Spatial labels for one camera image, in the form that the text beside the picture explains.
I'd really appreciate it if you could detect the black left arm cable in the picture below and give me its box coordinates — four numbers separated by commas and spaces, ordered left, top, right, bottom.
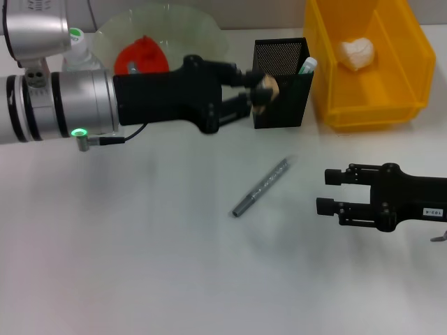
71, 121, 148, 153

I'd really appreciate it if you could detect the yellow plastic bin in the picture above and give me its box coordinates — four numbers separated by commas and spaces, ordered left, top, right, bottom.
302, 0, 437, 133

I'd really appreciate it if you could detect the beige barcode eraser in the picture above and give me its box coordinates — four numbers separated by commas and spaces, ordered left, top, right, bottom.
253, 74, 281, 114

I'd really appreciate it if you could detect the green glass fruit bowl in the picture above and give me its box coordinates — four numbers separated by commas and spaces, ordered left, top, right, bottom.
92, 3, 228, 76

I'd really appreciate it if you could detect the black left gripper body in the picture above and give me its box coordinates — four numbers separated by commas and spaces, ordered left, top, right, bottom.
113, 54, 225, 136

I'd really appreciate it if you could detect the orange fruit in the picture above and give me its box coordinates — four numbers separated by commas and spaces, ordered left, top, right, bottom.
114, 34, 170, 75

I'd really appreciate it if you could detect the white paper ball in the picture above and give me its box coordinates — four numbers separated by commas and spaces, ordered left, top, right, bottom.
337, 37, 376, 73

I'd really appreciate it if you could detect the black mesh pen holder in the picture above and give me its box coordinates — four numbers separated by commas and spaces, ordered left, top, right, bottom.
250, 37, 314, 129

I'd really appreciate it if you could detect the green utility knife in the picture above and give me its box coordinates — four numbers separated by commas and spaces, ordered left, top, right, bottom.
297, 57, 318, 75

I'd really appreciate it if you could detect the grey marker pen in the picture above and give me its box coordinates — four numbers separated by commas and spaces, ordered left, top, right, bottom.
232, 157, 291, 218

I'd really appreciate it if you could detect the clear green-label water bottle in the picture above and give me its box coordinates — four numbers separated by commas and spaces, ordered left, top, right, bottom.
62, 27, 106, 73

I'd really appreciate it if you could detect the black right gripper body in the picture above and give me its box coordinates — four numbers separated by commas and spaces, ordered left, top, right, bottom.
369, 161, 447, 234

